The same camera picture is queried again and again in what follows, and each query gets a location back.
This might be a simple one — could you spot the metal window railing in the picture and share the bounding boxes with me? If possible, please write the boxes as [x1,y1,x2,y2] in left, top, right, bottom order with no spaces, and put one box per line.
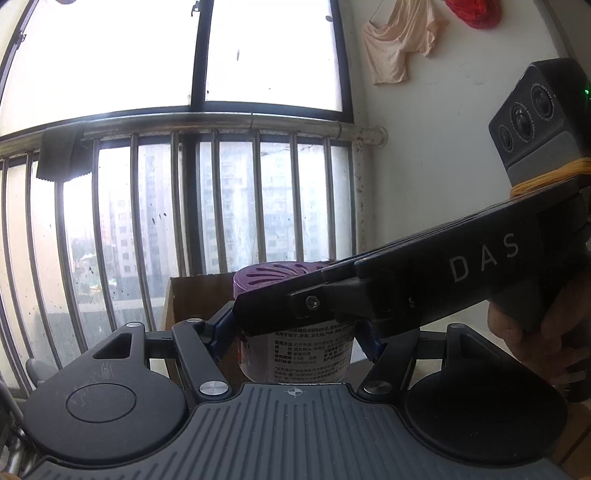
[0,113,391,402]

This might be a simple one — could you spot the black cloth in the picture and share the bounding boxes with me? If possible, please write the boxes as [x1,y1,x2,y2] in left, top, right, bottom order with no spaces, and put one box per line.
[36,124,96,184]

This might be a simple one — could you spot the beige hanging garment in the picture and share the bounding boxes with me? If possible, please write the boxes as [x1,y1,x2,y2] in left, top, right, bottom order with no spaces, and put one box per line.
[361,0,451,87]

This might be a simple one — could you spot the red plastic bag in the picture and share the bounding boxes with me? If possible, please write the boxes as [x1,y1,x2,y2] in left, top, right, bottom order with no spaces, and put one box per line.
[444,0,502,29]

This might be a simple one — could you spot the yellow rubber band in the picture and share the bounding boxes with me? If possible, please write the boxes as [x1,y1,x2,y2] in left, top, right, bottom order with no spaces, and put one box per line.
[510,158,591,195]

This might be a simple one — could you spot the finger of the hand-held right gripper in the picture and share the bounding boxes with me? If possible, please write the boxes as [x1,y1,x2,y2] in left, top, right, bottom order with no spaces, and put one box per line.
[233,256,419,340]

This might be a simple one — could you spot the black window frame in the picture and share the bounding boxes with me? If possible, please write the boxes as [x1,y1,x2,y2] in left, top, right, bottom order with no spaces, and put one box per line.
[0,0,357,139]

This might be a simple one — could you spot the brown cardboard box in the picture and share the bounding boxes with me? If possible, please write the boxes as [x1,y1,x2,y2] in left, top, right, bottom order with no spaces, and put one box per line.
[159,272,242,388]

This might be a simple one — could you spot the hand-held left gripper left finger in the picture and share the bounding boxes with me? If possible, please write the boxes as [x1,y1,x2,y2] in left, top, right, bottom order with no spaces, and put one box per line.
[93,302,238,402]

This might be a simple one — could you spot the person's right hand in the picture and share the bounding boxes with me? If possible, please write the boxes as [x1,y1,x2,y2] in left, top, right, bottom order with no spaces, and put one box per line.
[487,272,591,391]

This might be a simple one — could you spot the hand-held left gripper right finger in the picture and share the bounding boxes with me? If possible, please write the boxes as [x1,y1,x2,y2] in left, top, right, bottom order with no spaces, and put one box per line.
[355,320,502,402]

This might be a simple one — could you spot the purple lid jar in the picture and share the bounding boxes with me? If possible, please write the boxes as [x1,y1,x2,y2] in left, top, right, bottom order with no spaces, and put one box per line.
[233,261,358,385]

